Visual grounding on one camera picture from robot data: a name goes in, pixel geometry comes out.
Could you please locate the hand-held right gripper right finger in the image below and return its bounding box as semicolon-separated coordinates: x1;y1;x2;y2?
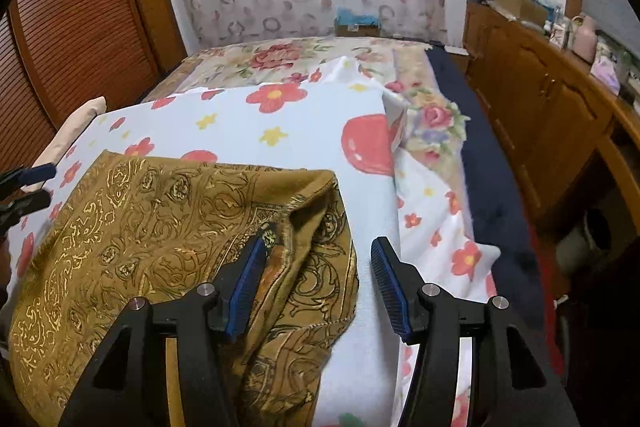
370;236;582;427

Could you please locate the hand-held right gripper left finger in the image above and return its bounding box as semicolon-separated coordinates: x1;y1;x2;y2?
57;234;268;427

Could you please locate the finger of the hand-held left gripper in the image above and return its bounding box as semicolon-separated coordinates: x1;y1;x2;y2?
0;193;52;229
0;163;57;194

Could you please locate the brown patterned shirt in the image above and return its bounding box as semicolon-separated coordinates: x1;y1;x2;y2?
10;149;362;427

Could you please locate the pale pink pillow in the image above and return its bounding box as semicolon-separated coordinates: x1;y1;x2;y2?
37;96;109;168

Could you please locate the navy blue blanket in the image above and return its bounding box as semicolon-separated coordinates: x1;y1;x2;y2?
425;44;557;329

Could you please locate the louvered wooden door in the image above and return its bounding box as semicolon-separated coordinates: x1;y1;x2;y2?
0;0;189;172

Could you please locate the white red-flower bedsheet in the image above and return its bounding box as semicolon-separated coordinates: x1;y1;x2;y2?
0;57;504;427

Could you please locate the wooden cabinet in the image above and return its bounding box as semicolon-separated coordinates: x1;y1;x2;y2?
462;0;640;258

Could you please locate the floral rose quilt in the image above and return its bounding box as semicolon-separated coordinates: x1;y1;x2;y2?
142;36;472;168

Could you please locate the cardboard box with blue bag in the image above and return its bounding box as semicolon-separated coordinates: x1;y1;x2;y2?
334;7;384;39

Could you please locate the pink plastic bag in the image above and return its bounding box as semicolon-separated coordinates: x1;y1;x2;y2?
590;57;624;96

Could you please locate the pink thermos jug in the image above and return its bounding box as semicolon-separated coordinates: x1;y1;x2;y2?
570;13;599;63

